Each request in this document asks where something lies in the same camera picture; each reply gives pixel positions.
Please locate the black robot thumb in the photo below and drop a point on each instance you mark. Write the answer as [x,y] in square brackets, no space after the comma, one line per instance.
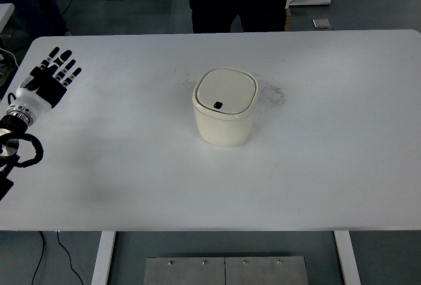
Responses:
[30,83]

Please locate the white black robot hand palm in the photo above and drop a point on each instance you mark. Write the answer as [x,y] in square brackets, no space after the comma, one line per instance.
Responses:
[45,98]

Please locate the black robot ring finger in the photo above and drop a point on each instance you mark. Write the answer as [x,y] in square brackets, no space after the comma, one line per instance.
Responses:
[62,74]

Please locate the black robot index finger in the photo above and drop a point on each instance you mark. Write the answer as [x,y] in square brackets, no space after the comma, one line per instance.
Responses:
[46,62]

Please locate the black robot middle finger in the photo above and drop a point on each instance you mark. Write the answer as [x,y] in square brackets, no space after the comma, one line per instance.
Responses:
[59,61]

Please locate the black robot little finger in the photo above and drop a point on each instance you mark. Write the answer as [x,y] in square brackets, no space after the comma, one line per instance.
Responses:
[71,77]

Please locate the cream plastic trash can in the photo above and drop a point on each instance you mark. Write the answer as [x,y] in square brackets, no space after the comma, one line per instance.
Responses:
[224,101]

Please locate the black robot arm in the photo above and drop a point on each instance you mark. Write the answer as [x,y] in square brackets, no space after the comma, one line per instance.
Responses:
[13,130]

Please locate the person in blue jeans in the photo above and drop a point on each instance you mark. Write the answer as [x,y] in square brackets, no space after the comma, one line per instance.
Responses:
[39,18]

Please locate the white side table corner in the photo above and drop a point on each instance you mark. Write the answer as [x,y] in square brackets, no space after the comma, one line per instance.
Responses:
[6,11]

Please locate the left white table leg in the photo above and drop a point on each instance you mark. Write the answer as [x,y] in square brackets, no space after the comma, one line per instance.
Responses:
[104,258]

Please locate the white table leg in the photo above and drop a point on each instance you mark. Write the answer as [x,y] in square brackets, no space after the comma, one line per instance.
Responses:
[347,259]
[104,258]

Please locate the grey floor socket plate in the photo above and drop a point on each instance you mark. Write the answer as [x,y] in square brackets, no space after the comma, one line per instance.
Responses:
[321,24]

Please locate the right white table leg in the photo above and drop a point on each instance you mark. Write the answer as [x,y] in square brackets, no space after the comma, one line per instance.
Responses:
[347,259]

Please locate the metal base plate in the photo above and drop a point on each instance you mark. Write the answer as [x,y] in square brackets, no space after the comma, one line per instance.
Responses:
[226,270]

